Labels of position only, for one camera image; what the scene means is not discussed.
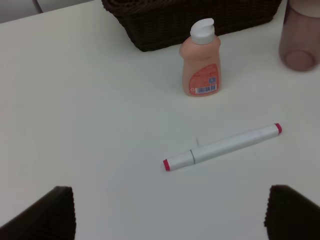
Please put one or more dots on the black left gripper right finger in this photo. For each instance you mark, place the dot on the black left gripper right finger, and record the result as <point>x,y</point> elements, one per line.
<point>290,215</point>

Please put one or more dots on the translucent pink plastic cup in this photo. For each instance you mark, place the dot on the translucent pink plastic cup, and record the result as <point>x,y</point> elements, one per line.
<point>299,46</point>

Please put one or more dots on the dark brown wicker basket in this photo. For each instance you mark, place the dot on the dark brown wicker basket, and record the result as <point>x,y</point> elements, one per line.
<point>156,24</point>

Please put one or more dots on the white marker with pink ends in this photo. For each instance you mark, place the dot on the white marker with pink ends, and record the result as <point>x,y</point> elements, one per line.
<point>203,153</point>

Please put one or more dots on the pink lotion bottle white cap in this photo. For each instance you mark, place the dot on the pink lotion bottle white cap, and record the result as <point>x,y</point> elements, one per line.
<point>201,74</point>

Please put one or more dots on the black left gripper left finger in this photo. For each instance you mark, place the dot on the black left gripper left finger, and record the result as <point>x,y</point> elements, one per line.
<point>52,217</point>

